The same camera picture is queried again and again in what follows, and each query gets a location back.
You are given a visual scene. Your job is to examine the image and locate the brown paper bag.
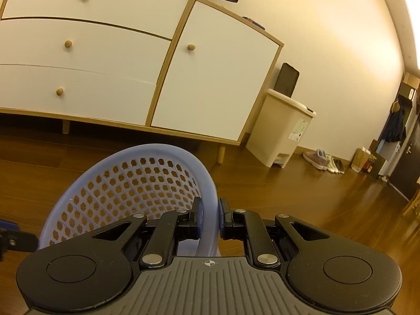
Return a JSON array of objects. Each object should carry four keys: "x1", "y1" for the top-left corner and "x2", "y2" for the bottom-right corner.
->
[{"x1": 350, "y1": 147, "x2": 371, "y2": 173}]

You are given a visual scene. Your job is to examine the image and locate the white wooden sideboard cabinet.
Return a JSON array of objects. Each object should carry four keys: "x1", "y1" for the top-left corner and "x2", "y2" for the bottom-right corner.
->
[{"x1": 1, "y1": 0, "x2": 283, "y2": 162}]

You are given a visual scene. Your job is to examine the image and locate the white sneaker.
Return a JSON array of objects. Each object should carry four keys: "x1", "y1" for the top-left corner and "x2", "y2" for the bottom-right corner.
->
[{"x1": 327, "y1": 155, "x2": 345, "y2": 174}]

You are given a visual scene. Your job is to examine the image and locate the dark hanging coat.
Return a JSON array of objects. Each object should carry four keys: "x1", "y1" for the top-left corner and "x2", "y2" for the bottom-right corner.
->
[{"x1": 383, "y1": 100, "x2": 407, "y2": 143}]

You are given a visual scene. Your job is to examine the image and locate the pink sneaker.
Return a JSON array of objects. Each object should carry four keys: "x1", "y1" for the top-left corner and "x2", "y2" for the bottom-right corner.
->
[{"x1": 302, "y1": 149, "x2": 330, "y2": 171}]

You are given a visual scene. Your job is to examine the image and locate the lavender perforated plastic basket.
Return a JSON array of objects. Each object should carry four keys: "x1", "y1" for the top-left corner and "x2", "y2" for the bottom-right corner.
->
[{"x1": 38, "y1": 144, "x2": 219, "y2": 257}]

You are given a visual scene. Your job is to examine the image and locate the cream pedal trash bin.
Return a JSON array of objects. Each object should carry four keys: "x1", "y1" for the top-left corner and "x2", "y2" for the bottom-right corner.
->
[{"x1": 246, "y1": 89, "x2": 316, "y2": 168}]

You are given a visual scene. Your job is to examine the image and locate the black panel behind bin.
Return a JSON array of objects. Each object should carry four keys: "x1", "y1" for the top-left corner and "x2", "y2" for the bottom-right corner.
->
[{"x1": 273, "y1": 63, "x2": 300, "y2": 97}]

